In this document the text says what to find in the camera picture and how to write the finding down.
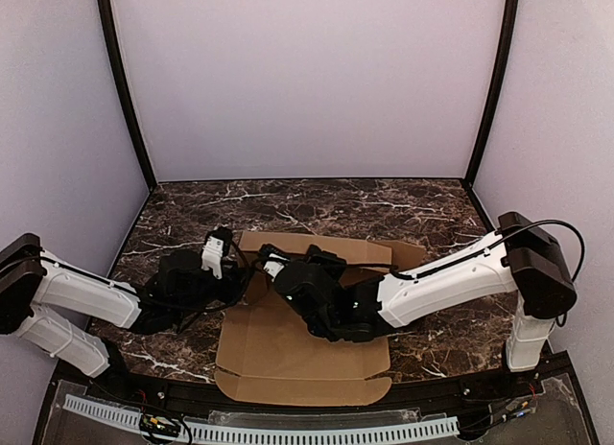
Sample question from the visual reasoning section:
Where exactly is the brown cardboard box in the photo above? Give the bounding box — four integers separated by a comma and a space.
215, 231, 425, 380

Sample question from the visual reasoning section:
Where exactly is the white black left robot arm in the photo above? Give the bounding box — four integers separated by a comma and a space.
1, 228, 252, 379

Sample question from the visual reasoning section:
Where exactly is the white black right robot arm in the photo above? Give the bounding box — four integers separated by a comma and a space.
259, 211, 578, 372

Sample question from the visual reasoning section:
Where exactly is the small green circuit board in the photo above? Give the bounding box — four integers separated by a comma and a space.
138, 414, 181, 436

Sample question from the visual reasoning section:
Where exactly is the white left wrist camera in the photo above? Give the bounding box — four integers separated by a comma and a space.
201, 226, 233, 280

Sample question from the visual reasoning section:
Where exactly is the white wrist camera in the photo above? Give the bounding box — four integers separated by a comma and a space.
201, 226, 233, 280
258, 244, 291, 281

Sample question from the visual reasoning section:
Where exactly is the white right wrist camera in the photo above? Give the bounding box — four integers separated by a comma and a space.
258, 244, 291, 281

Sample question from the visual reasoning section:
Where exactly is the white slotted cable duct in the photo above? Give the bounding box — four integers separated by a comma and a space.
62, 394, 460, 444

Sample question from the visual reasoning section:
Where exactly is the black front table rail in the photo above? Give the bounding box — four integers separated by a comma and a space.
94, 370, 544, 418

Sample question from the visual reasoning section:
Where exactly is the black left frame post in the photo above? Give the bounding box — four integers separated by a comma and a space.
97, 0, 157, 192

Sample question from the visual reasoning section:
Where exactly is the black frame post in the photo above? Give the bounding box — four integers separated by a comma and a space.
463, 0, 519, 190
97, 0, 157, 192

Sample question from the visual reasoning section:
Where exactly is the black right frame post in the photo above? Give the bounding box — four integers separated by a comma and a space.
463, 0, 519, 190

